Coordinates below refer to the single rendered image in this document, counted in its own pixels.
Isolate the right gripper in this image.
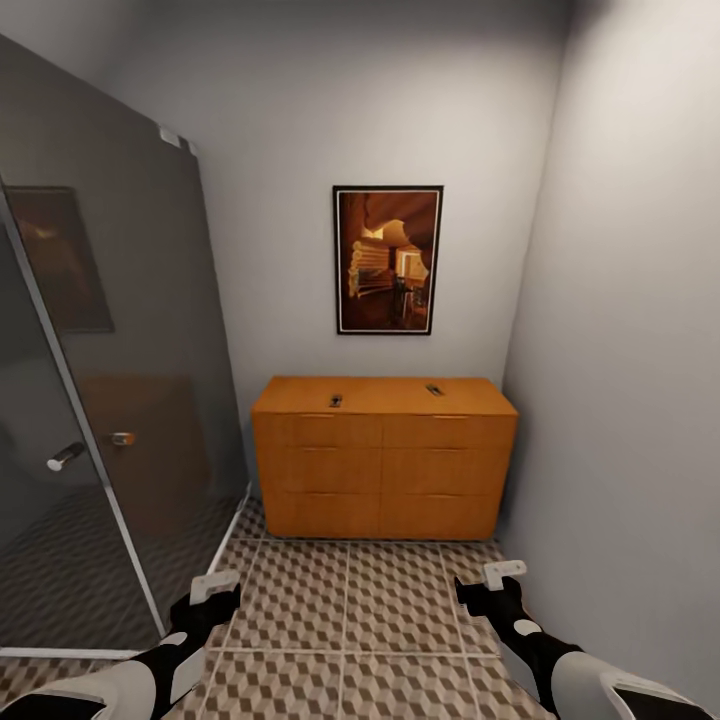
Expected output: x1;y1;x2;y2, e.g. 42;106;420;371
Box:
454;576;525;623

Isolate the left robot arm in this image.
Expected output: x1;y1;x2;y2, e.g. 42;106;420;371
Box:
0;569;241;720

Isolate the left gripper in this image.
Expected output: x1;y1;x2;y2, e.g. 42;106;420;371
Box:
171;583;241;637

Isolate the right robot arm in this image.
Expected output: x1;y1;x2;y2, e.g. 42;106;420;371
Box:
454;560;718;720

